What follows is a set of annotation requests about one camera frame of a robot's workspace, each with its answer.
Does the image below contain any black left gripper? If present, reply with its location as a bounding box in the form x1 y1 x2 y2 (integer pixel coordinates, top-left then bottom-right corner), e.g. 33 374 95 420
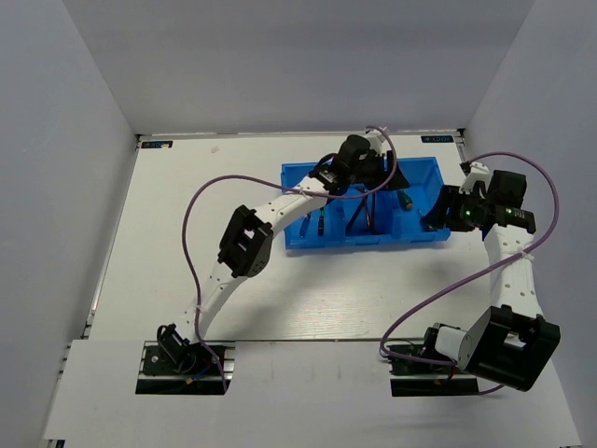
348 148 410 190

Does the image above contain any large brown hex key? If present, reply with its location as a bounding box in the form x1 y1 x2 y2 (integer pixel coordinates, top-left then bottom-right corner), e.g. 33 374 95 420
365 194 376 234

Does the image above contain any medium brown hex key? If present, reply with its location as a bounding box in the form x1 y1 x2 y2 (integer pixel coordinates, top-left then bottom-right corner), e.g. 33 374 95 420
345 197 367 234

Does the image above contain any black green precision screwdriver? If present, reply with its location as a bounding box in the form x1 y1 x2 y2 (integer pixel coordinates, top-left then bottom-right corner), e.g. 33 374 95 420
317 207 325 236

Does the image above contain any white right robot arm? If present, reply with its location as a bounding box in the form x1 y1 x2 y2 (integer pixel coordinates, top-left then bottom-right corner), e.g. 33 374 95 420
421 162 561 391

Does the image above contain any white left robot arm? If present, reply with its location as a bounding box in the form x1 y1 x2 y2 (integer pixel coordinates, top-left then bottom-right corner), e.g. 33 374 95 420
157 126 409 372

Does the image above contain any blue plastic compartment bin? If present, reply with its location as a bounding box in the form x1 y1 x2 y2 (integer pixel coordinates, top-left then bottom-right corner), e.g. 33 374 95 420
285 157 451 250

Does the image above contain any right corner label sticker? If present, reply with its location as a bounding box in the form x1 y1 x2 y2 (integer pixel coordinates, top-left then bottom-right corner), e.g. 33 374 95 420
421 135 454 144

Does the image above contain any corner label sticker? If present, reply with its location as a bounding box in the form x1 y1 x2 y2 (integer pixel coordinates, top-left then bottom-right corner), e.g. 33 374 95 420
421 135 454 144
141 141 174 149

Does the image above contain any left corner label sticker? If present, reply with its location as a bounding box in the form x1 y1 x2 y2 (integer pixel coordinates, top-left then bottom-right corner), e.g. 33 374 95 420
141 141 174 149

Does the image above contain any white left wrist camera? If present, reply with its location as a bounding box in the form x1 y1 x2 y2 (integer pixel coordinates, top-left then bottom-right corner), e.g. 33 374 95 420
364 129 386 156

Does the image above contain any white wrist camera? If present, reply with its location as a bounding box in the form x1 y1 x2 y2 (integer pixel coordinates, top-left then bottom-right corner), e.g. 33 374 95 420
364 129 386 156
459 161 493 195

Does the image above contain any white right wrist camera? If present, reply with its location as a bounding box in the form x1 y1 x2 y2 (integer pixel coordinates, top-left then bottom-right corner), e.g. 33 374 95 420
459 161 493 195

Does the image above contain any blue handled precision screwdriver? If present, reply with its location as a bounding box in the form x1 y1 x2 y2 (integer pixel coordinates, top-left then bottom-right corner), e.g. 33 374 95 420
299 214 311 238

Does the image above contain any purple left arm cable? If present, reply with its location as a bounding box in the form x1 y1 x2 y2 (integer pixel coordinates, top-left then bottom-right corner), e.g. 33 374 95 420
184 124 398 394

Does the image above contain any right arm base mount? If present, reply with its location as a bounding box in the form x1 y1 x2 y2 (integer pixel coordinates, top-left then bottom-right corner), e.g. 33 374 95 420
380 350 480 398

